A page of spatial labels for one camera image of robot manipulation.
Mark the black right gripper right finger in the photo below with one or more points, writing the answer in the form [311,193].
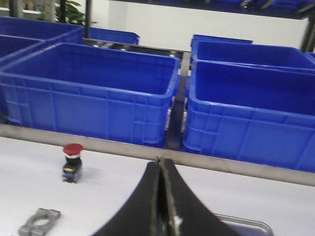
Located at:
[186,214]

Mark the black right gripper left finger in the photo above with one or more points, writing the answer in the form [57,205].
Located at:
[139,215]

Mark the silver metal tray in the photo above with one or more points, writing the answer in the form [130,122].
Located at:
[246,227]

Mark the red emergency stop button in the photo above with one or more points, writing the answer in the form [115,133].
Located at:
[72,169]

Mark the grey metal clamp block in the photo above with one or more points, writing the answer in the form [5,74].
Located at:
[40,223]

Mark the blue plastic crate centre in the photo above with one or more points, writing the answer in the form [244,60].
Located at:
[93,92]

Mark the blue plastic crate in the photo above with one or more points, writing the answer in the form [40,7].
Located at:
[93,92]
[15,47]
[250,114]

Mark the blue plastic crate right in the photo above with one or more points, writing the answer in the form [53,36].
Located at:
[250,114]

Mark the blue crate rear centre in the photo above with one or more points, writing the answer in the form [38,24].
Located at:
[287,58]

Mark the blue plastic crate left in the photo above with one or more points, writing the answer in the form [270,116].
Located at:
[15,47]

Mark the green potted plant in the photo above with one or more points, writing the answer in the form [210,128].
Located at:
[65,11]

